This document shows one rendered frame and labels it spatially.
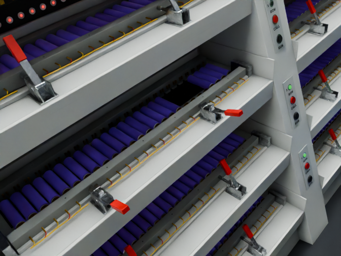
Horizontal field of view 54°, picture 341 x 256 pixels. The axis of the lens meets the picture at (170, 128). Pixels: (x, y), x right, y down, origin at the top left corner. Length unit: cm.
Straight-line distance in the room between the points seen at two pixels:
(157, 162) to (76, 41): 24
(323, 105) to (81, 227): 74
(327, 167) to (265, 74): 44
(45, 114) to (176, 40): 25
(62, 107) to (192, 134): 26
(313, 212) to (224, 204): 36
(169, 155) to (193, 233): 19
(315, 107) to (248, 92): 32
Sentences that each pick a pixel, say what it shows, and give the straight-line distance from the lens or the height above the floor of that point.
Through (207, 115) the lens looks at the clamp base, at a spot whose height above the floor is 54.
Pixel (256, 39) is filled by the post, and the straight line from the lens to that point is 76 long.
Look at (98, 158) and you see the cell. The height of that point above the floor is 57.
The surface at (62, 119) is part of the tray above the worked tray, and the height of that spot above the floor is 68.
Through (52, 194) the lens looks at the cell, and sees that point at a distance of 58.
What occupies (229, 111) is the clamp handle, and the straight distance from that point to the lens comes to 62.
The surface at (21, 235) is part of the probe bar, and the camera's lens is 55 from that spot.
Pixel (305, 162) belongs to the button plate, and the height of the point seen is 26.
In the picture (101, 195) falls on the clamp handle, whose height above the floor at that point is 55.
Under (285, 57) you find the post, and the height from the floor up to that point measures 54.
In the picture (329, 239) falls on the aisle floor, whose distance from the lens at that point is 110.
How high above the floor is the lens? 82
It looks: 25 degrees down
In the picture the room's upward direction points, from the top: 22 degrees counter-clockwise
